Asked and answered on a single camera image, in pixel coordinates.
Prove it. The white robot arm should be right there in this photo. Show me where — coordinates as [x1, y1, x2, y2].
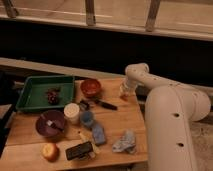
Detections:
[120, 63, 211, 171]

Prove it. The orange bowl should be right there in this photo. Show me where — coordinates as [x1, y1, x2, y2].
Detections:
[80, 79, 101, 97]

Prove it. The wooden table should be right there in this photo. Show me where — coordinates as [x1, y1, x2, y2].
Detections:
[0, 78, 147, 171]

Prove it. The blue cup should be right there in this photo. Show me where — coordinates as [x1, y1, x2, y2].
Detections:
[80, 111, 94, 129]

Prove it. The blue sponge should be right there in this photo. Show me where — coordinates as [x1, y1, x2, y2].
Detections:
[92, 124, 106, 145]

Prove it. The crumpled blue cloth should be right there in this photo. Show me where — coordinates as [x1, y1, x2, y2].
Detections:
[112, 130, 136, 154]

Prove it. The white cylindrical cup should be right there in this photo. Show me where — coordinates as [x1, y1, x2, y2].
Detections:
[64, 103, 80, 125]

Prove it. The dark grape bunch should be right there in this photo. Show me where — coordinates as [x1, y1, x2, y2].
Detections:
[46, 88, 60, 105]

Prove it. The black rectangular box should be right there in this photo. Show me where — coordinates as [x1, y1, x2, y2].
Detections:
[65, 142, 93, 160]

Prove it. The purple bowl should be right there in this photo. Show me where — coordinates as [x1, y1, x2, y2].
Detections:
[35, 110, 65, 137]

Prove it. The small fork in bowl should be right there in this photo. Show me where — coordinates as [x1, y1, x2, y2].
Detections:
[41, 114, 63, 131]

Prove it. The green plastic tray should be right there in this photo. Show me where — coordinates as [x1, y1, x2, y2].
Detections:
[16, 75, 75, 113]

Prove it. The red yellow apple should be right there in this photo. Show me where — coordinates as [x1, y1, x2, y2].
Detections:
[42, 143, 59, 162]

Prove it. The black handled knife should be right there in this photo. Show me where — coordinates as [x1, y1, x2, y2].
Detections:
[85, 99, 118, 110]

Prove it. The yellow handled utensil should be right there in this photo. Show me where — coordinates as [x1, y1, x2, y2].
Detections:
[78, 131, 100, 154]

